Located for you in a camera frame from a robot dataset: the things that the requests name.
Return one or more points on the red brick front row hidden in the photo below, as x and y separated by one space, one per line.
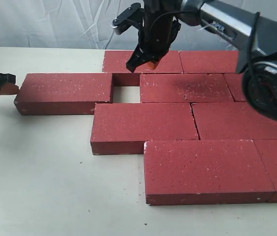
205 172

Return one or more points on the red brick third row right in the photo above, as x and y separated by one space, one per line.
232 121

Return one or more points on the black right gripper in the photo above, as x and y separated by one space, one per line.
157 32

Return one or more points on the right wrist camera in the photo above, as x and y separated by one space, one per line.
132 16

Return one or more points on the red brick with white specks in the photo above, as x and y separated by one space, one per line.
184 88

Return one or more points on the pale blue backdrop cloth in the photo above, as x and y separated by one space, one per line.
86 24

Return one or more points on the large red brick front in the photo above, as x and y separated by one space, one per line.
123 128

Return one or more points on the red brick back row left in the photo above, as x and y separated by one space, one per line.
115 63

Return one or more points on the red brick second row right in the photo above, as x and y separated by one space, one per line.
234 82

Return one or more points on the red brick back row right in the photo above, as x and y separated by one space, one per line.
207 62

